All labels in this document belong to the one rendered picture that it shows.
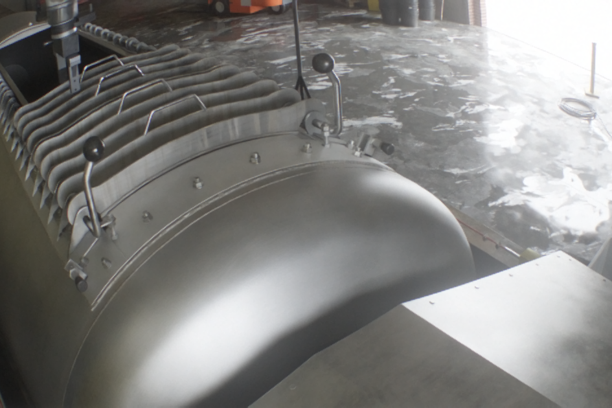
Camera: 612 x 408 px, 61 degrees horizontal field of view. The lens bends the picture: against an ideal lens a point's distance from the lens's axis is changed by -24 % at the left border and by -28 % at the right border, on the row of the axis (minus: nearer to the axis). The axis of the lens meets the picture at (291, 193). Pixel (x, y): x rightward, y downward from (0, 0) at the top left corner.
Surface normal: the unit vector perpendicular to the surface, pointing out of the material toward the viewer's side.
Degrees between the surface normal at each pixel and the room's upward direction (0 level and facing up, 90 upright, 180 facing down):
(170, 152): 90
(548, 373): 21
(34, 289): 47
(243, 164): 3
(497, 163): 0
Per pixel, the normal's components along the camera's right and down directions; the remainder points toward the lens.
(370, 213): 0.54, -0.40
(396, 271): 0.64, -0.01
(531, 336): 0.22, -0.92
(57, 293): -0.56, -0.43
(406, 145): -0.07, -0.86
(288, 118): 0.60, 0.38
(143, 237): -0.32, -0.69
